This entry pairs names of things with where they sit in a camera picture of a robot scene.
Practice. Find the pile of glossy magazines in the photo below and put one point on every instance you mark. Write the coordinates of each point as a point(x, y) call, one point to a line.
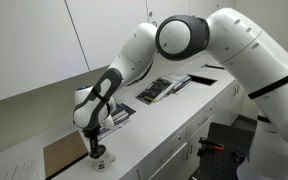
point(128, 110)

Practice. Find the white wrist camera block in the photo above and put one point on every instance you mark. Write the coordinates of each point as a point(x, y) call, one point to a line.
point(107, 122)

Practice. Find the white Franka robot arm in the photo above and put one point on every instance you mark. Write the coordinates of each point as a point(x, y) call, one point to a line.
point(250, 53)

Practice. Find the black cover magazine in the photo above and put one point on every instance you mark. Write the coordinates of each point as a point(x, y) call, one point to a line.
point(153, 90)

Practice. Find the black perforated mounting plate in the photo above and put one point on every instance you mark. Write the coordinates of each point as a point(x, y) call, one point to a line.
point(219, 165)

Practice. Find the black cart table top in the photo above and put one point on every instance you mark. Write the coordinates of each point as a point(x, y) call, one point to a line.
point(230, 133)

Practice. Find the white mug with cartoon print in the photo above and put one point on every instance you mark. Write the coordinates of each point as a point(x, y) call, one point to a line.
point(105, 163)

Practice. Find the white lower cabinet unit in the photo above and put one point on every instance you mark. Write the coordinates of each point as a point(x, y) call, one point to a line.
point(170, 143)

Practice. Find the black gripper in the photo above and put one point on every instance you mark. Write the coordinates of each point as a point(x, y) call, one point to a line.
point(92, 134)

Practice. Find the brown cardboard sheet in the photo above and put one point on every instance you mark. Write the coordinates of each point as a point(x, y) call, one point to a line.
point(64, 151)

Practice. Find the fanned pile of magazines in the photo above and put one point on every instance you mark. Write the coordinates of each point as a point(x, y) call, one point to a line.
point(180, 81)

